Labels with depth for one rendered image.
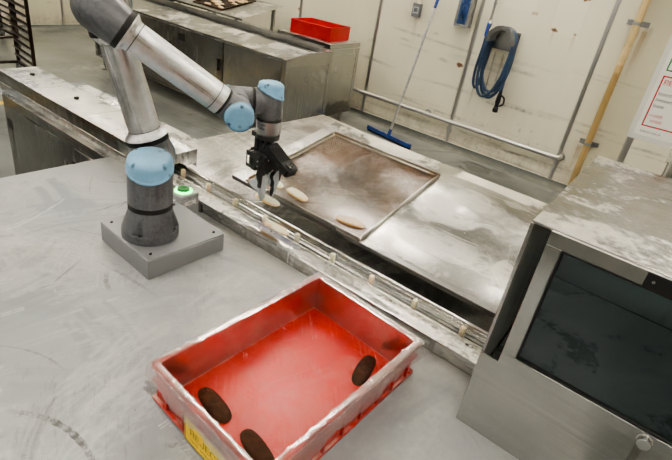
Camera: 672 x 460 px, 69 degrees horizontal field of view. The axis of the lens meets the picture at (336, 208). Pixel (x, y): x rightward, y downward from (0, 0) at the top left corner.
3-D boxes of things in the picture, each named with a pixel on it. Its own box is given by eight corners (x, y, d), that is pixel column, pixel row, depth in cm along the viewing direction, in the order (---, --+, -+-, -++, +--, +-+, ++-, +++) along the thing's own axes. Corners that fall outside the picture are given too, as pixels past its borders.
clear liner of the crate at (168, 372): (143, 397, 95) (141, 361, 90) (314, 299, 129) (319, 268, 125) (256, 527, 77) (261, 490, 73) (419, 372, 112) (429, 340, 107)
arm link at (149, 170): (123, 210, 125) (121, 162, 119) (129, 187, 136) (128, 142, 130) (172, 211, 128) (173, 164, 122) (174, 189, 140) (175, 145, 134)
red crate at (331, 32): (288, 31, 492) (290, 17, 486) (309, 30, 519) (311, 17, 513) (329, 42, 470) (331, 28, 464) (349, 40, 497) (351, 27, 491)
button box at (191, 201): (166, 218, 161) (165, 188, 156) (186, 211, 167) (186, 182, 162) (181, 228, 157) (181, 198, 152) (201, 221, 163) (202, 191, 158)
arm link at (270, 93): (254, 77, 140) (283, 79, 142) (252, 114, 145) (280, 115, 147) (257, 84, 133) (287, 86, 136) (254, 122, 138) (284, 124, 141)
